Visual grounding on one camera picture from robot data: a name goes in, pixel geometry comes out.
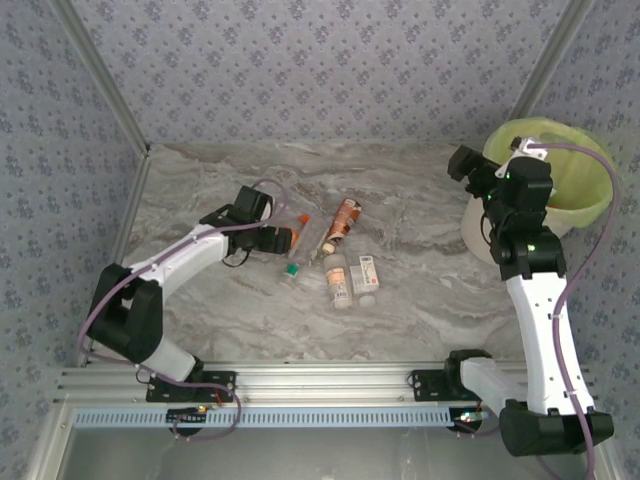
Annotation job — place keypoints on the aluminium frame post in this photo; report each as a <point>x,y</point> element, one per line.
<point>555,50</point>
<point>103,75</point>

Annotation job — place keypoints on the slim clear bottle orange cap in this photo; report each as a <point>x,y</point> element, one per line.
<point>303,219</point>

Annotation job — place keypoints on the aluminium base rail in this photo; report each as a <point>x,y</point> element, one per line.
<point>320,382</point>

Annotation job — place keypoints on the white plastic bin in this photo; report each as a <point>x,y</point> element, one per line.
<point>475,230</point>

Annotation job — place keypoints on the clear bottle white red label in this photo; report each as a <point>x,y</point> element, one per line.
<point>365,277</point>

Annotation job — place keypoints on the aluminium side rail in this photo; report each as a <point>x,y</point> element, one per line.
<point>132,200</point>

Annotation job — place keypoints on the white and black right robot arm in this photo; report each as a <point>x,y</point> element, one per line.
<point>545,350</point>

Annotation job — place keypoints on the white bottle orange label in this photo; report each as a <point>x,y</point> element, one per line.
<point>335,277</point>

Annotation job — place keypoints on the small clear bottle green cap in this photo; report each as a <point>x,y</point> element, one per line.
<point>291,271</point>

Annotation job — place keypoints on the brown label plastic bottle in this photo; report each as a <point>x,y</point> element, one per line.
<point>345,215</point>

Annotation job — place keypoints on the grey metal lower panel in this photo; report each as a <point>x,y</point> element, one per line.
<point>320,455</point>

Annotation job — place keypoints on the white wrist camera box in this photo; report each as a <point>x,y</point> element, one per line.
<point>270,205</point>
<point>530,147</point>

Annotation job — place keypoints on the small orange label bottle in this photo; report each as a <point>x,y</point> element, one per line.
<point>286,232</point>

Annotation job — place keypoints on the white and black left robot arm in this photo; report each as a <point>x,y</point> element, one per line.
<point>130,320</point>

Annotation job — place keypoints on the black circuit board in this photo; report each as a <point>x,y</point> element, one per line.
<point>182,416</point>
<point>457,416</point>

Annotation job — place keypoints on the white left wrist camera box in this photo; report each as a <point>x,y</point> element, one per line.
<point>270,205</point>

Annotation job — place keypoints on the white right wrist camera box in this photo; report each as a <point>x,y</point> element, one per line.
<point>530,147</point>

